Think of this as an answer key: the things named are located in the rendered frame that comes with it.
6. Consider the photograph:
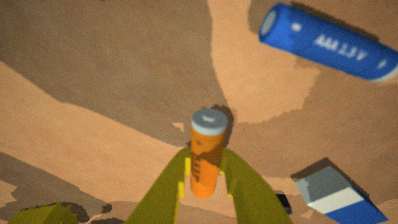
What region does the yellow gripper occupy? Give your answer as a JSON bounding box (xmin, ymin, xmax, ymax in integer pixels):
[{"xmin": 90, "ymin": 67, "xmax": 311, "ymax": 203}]
[{"xmin": 124, "ymin": 148, "xmax": 293, "ymax": 224}]

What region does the blue aaa battery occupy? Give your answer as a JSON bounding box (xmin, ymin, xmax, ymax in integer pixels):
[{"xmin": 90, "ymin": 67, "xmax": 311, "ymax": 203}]
[{"xmin": 258, "ymin": 3, "xmax": 398, "ymax": 82}]

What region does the blue and white eraser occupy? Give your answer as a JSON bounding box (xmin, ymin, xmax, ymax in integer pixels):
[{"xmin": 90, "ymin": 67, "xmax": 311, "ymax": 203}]
[{"xmin": 295, "ymin": 166, "xmax": 388, "ymax": 224}]

